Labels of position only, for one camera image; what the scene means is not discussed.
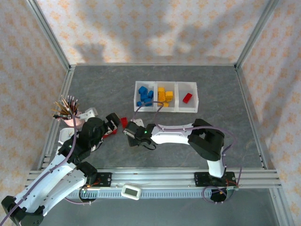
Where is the pink cup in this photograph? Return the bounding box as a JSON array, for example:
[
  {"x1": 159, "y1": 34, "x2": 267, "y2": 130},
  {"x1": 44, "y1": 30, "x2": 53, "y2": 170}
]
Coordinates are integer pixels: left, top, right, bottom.
[{"x1": 63, "y1": 113, "x2": 83, "y2": 128}]

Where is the white square dish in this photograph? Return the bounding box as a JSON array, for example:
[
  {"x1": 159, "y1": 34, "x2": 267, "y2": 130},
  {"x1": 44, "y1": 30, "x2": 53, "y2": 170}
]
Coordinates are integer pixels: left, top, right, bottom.
[{"x1": 58, "y1": 128, "x2": 80, "y2": 145}]

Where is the translucent white plastic bin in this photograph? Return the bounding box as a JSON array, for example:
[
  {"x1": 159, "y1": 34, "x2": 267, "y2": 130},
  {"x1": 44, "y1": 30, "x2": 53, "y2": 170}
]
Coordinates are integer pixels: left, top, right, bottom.
[
  {"x1": 156, "y1": 81, "x2": 179, "y2": 113},
  {"x1": 133, "y1": 81, "x2": 157, "y2": 113},
  {"x1": 176, "y1": 81, "x2": 199, "y2": 113}
]

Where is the white digital timer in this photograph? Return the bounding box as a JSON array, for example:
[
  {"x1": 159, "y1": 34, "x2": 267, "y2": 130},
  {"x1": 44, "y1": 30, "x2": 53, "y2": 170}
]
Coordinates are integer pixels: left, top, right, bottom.
[{"x1": 121, "y1": 184, "x2": 142, "y2": 201}]

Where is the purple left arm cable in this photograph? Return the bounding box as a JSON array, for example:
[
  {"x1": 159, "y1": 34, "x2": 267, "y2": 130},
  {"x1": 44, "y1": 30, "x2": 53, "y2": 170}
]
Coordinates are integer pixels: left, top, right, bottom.
[{"x1": 0, "y1": 114, "x2": 83, "y2": 224}]

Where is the wide aluminium rail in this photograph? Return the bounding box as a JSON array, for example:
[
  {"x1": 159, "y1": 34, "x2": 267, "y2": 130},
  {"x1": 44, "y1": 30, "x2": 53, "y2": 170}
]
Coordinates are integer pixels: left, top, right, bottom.
[{"x1": 26, "y1": 168, "x2": 282, "y2": 189}]

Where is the aluminium side rail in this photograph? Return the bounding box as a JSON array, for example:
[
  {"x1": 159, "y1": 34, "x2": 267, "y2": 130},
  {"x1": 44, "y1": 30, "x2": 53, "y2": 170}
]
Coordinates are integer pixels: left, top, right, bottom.
[
  {"x1": 37, "y1": 65, "x2": 76, "y2": 170},
  {"x1": 235, "y1": 65, "x2": 271, "y2": 170}
]

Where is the grey slotted cable duct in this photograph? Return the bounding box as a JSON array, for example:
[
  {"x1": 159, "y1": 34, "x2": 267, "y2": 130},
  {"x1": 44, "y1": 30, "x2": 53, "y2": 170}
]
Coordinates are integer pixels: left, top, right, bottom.
[{"x1": 65, "y1": 188, "x2": 236, "y2": 199}]

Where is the aluminium frame post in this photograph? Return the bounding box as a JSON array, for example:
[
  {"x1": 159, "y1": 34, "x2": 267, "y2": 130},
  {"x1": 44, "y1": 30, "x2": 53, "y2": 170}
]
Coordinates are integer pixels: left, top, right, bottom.
[
  {"x1": 235, "y1": 0, "x2": 281, "y2": 71},
  {"x1": 25, "y1": 0, "x2": 72, "y2": 71}
]

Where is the aluminium frame bar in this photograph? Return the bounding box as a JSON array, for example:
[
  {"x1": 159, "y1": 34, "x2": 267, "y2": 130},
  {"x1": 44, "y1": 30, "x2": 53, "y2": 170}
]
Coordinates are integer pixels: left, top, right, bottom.
[{"x1": 269, "y1": 188, "x2": 295, "y2": 226}]

